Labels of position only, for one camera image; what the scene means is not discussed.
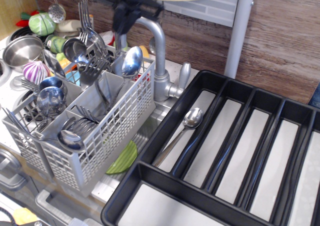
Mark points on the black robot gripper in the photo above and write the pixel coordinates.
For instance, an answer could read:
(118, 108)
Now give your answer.
(150, 9)

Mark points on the large steel spoon upright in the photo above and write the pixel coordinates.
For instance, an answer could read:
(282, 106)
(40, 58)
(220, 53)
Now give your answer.
(127, 67)

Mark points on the steel ladle spoon at back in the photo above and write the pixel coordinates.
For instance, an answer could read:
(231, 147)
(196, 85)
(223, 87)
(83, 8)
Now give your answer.
(75, 50)

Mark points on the steel fork in basket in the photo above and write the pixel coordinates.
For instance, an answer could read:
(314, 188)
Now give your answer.
(92, 71)

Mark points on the grey plastic cutlery basket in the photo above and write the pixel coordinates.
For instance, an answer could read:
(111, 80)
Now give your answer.
(80, 172)

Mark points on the round steel spoon bowls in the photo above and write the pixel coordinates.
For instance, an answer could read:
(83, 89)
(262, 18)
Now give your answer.
(52, 97)

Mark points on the stack of forks in basket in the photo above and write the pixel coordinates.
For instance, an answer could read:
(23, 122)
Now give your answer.
(81, 126)

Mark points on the steel spoon in tray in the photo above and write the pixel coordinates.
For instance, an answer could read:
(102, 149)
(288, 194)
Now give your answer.
(191, 121)

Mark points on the steel spoon front basket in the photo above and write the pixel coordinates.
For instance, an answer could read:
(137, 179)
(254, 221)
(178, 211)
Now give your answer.
(68, 140)

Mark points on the black cutlery tray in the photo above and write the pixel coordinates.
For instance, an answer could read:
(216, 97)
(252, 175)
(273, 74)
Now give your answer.
(253, 160)

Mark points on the tall steel fork at back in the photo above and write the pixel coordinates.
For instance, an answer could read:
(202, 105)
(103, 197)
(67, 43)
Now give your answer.
(84, 34)

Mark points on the hanging steel skimmer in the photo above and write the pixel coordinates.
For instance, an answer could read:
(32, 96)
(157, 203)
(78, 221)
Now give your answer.
(57, 12)

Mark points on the green toy can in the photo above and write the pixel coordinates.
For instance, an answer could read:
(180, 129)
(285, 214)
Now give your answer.
(55, 43)

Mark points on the silver kitchen faucet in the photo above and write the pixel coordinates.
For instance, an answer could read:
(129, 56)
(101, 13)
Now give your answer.
(163, 87)

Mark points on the green toy cabbage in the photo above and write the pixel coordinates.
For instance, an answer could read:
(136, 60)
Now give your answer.
(41, 24)

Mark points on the purple white toy onion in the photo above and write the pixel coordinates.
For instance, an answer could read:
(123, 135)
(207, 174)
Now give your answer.
(36, 71)

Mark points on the steel pot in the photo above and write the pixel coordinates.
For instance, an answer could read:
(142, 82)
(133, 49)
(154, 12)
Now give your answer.
(21, 51)

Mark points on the green toy plate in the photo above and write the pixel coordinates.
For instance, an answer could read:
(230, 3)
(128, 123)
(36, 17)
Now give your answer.
(124, 160)

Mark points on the yellow toy at bottom left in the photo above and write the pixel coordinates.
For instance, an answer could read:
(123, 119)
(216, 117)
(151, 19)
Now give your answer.
(23, 216)

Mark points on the grey metal post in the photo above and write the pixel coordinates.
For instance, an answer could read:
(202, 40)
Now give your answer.
(238, 34)

